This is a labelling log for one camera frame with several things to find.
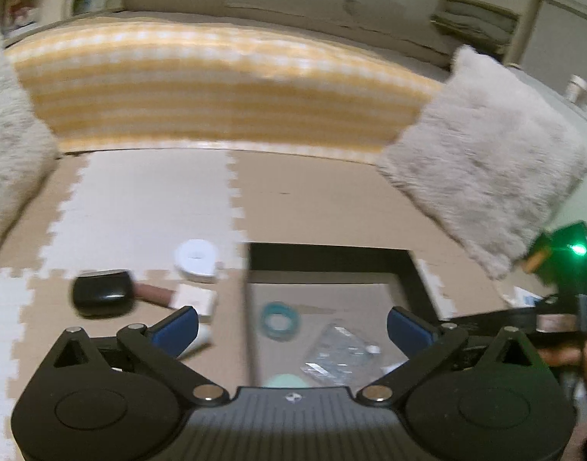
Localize white round tape roll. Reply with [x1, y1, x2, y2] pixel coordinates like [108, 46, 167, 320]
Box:
[173, 239, 222, 283]

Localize white charger plug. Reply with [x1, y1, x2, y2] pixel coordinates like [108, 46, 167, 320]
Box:
[171, 284, 218, 323]

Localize brown lipstick tube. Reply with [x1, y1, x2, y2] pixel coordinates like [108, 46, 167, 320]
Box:
[132, 283, 179, 308]

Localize folded beige blankets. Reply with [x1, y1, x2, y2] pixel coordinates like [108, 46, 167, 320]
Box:
[430, 0, 521, 53]

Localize foam puzzle floor mat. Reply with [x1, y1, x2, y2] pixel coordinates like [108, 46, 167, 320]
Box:
[0, 148, 529, 461]

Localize white plastic tool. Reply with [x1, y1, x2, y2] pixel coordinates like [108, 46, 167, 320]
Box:
[180, 323, 212, 360]

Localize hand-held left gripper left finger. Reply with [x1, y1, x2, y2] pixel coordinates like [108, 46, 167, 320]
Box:
[34, 306, 229, 409]

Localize black earbuds case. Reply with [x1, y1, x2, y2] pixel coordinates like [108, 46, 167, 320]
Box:
[71, 271, 135, 318]

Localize grey door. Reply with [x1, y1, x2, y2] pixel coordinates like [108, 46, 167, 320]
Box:
[507, 0, 587, 121]

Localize white lidded jar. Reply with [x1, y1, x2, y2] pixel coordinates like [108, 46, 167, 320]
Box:
[564, 73, 587, 104]

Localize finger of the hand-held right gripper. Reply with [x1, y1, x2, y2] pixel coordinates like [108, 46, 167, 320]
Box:
[447, 295, 587, 347]

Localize person's right hand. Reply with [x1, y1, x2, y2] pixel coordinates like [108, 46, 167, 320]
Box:
[538, 336, 587, 401]

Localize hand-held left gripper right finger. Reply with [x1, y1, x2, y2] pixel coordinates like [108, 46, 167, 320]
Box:
[357, 306, 551, 406]

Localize yellow checked bed sheet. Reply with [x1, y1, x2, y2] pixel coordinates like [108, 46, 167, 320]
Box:
[5, 15, 445, 166]

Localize white fluffy cushion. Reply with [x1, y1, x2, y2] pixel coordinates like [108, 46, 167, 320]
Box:
[0, 10, 61, 266]
[376, 44, 587, 280]

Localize black square box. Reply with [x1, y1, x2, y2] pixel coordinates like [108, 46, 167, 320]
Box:
[244, 242, 450, 390]

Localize clear blister pack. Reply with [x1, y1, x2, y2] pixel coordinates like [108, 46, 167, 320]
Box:
[300, 323, 385, 387]

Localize mint round tape measure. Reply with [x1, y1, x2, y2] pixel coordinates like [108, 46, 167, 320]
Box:
[265, 373, 311, 389]

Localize teal tape roll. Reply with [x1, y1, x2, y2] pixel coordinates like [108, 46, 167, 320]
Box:
[260, 300, 301, 342]

